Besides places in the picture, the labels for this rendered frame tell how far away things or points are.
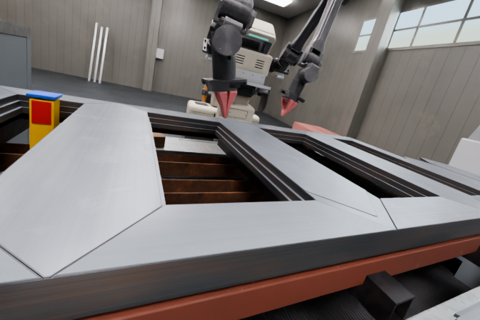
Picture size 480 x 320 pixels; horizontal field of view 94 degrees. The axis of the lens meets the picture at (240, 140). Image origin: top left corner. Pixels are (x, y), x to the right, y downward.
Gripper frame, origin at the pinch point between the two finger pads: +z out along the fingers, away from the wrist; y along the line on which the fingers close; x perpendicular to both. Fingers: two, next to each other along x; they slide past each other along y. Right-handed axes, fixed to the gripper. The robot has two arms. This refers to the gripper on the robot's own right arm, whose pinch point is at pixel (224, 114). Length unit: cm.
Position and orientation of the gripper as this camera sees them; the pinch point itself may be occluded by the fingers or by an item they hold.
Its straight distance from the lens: 59.3
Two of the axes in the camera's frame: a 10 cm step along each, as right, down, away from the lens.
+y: 9.3, -1.2, 3.5
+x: -3.7, -3.2, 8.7
